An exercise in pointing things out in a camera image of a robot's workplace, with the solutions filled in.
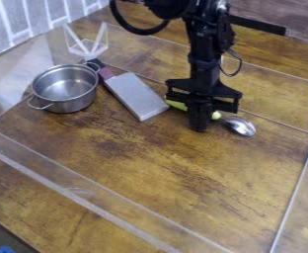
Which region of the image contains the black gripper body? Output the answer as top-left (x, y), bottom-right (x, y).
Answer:
top-left (164, 78), bottom-right (243, 113)

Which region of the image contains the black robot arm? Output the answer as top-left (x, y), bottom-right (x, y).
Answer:
top-left (146, 0), bottom-right (243, 131)

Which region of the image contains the black bar on table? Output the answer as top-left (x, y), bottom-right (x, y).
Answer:
top-left (231, 15), bottom-right (286, 36)

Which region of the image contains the clear acrylic corner bracket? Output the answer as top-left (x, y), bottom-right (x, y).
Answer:
top-left (63, 23), bottom-right (110, 60)

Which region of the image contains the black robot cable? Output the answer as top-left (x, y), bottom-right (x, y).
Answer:
top-left (108, 0), bottom-right (245, 78)

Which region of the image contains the grey sharpening stone block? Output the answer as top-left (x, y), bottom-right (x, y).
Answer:
top-left (99, 66), bottom-right (168, 122)

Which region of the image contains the blue object at corner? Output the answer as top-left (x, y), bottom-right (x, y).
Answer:
top-left (0, 245), bottom-right (16, 253)

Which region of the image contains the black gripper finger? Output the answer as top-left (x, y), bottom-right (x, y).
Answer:
top-left (187, 101), bottom-right (199, 130)
top-left (200, 102), bottom-right (214, 131)

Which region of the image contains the yellow handled metal spoon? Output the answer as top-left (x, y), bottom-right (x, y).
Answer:
top-left (164, 98), bottom-right (258, 138)

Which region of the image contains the silver metal pot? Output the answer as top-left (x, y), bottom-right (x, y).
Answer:
top-left (28, 64), bottom-right (99, 114)

